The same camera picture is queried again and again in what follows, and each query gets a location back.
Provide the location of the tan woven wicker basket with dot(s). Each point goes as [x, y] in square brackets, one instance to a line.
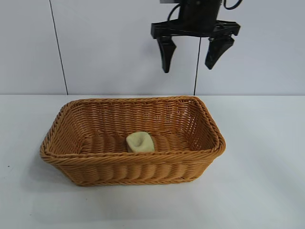
[133, 164]

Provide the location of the pale yellow egg yolk pastry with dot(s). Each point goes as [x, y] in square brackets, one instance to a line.
[140, 143]

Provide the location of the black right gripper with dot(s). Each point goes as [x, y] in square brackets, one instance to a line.
[197, 16]

